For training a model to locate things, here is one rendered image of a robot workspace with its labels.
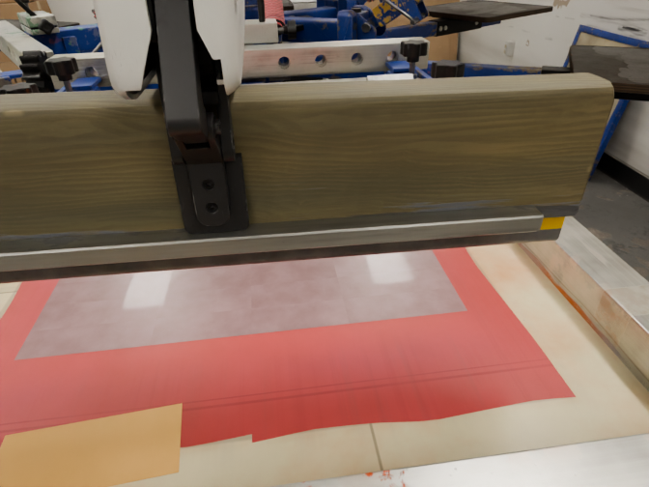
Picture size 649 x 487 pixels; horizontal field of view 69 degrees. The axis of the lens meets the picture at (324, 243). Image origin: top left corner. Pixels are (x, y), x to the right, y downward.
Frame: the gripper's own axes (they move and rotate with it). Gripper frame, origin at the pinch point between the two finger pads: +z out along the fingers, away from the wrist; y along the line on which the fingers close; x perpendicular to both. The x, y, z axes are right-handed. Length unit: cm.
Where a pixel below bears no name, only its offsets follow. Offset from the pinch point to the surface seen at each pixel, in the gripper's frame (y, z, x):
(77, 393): 0.3, 14.7, -11.0
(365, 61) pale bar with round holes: -68, 9, 22
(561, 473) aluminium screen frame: 11.9, 11.0, 15.4
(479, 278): -7.4, 14.4, 20.1
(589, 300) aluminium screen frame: -1.4, 12.6, 25.9
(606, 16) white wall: -249, 29, 200
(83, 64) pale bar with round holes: -67, 7, -28
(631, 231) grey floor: -148, 109, 172
